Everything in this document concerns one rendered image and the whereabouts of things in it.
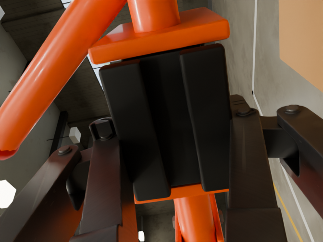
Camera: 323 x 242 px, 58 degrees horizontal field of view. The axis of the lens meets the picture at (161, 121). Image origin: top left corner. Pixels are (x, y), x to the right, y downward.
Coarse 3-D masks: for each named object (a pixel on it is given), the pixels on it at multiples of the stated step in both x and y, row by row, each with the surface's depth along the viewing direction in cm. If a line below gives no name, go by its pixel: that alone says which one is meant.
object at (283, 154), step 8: (232, 96) 16; (240, 96) 16; (232, 104) 15; (240, 104) 15; (264, 120) 13; (272, 120) 13; (264, 128) 12; (272, 128) 12; (280, 128) 12; (264, 136) 12; (272, 136) 12; (280, 136) 12; (288, 136) 12; (272, 144) 12; (280, 144) 12; (288, 144) 12; (296, 144) 12; (272, 152) 12; (280, 152) 12; (288, 152) 12; (296, 152) 12
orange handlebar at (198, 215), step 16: (128, 0) 13; (144, 0) 12; (160, 0) 12; (176, 0) 13; (144, 16) 12; (160, 16) 12; (176, 16) 13; (176, 208) 17; (192, 208) 17; (208, 208) 17; (176, 224) 19; (192, 224) 17; (208, 224) 17; (176, 240) 18; (192, 240) 18; (208, 240) 18; (224, 240) 22
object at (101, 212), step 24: (96, 120) 14; (96, 144) 13; (120, 144) 13; (96, 168) 11; (120, 168) 11; (96, 192) 9; (120, 192) 9; (96, 216) 8; (120, 216) 8; (72, 240) 7; (96, 240) 7; (120, 240) 7
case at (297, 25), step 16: (288, 0) 31; (304, 0) 27; (320, 0) 24; (288, 16) 31; (304, 16) 28; (320, 16) 24; (288, 32) 32; (304, 32) 28; (320, 32) 25; (288, 48) 33; (304, 48) 29; (320, 48) 25; (288, 64) 34; (304, 64) 29; (320, 64) 26; (320, 80) 26
